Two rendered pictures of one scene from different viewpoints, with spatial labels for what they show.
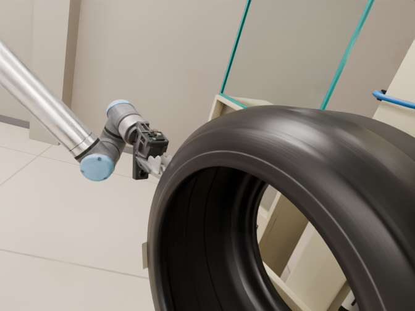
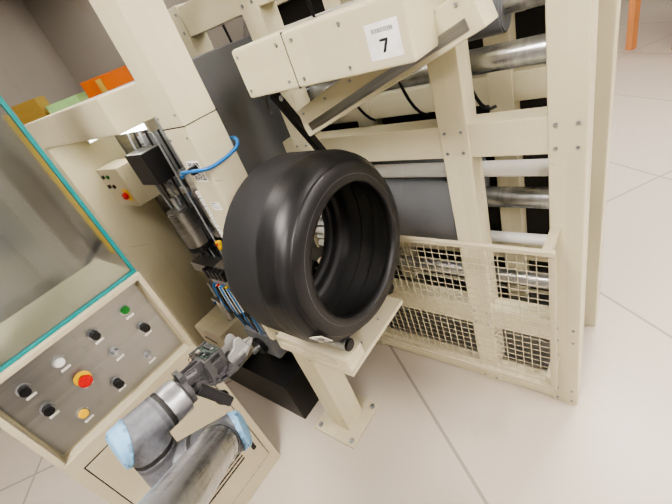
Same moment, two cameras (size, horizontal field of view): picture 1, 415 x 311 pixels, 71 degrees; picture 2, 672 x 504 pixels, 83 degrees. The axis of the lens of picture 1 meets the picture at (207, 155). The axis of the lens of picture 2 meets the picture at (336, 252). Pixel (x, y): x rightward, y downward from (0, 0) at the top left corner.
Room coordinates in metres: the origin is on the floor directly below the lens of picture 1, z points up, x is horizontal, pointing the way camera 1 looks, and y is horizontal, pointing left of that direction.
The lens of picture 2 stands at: (0.35, 0.87, 1.82)
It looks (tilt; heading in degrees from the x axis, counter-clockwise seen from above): 32 degrees down; 272
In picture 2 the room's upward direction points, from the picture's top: 22 degrees counter-clockwise
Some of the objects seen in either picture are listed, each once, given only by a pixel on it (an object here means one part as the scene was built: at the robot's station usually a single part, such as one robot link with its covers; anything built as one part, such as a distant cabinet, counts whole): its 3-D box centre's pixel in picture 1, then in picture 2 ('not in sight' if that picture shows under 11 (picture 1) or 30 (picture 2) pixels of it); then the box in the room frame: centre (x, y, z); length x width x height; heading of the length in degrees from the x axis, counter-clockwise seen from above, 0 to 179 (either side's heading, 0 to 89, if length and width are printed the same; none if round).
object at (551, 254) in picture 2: not in sight; (436, 304); (0.08, -0.32, 0.65); 0.90 x 0.02 x 0.70; 134
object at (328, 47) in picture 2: not in sight; (334, 43); (0.18, -0.37, 1.71); 0.61 x 0.25 x 0.15; 134
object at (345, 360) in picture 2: not in sight; (316, 343); (0.58, -0.15, 0.83); 0.36 x 0.09 x 0.06; 134
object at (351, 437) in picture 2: not in sight; (346, 415); (0.67, -0.42, 0.01); 0.27 x 0.27 x 0.02; 44
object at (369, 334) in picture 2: not in sight; (341, 323); (0.48, -0.25, 0.80); 0.37 x 0.36 x 0.02; 44
